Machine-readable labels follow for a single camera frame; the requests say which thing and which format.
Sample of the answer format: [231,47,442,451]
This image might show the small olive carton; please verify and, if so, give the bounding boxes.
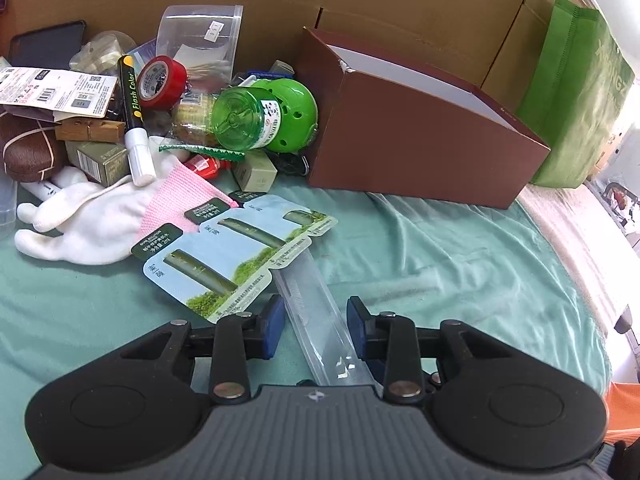
[65,141,131,185]

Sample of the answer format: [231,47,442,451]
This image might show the small wooden block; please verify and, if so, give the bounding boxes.
[54,119,126,144]

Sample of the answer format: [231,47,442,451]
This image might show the black smartphone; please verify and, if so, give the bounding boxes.
[9,20,87,70]

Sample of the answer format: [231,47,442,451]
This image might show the clear long plastic case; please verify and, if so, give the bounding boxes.
[273,249,374,387]

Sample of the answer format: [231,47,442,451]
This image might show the white printed packaging card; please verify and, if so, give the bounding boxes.
[0,66,119,117]

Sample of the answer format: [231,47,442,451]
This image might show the large cardboard box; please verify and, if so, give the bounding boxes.
[0,0,596,126]

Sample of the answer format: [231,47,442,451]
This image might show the clear pack of beige pieces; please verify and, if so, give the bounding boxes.
[69,31,138,74]

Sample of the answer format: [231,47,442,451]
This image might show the red orange packet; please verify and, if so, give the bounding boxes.
[184,155,232,180]

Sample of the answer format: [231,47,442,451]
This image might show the green non-woven bag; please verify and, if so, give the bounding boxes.
[515,0,637,190]

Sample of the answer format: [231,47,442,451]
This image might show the small beige carton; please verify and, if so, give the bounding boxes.
[231,150,279,192]

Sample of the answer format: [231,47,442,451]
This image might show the skincare sample sachet strip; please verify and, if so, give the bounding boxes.
[131,191,337,323]

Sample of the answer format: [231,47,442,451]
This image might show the brown plush football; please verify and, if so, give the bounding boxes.
[0,115,68,182]

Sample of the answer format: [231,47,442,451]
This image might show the teal blanket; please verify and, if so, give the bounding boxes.
[0,174,614,413]

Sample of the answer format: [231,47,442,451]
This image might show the clear plastic tub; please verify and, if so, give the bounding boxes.
[0,179,19,242]

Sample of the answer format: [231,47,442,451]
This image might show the orange cloth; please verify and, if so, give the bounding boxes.
[604,381,640,445]

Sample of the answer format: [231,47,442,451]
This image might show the brown paper box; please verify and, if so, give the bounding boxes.
[299,26,552,210]

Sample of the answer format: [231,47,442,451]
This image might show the white cotton glove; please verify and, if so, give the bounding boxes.
[14,136,181,267]

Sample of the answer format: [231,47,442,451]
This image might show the red tape roll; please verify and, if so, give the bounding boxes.
[136,55,189,109]

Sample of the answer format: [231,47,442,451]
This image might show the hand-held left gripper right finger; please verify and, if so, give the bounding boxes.
[346,296,495,404]

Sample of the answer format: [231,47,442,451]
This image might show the pink knitted cloth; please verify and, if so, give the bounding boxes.
[137,164,239,244]

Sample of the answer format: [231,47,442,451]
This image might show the black marker with white cap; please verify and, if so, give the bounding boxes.
[117,54,156,187]

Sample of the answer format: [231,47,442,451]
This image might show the clear round plastic container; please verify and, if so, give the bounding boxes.
[156,5,244,86]

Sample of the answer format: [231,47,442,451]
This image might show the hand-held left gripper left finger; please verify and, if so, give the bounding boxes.
[120,294,287,405]

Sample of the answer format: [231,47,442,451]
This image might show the green serrated strip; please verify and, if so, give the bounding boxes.
[159,142,246,163]

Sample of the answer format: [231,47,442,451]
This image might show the pink towel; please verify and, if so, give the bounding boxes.
[517,184,637,353]

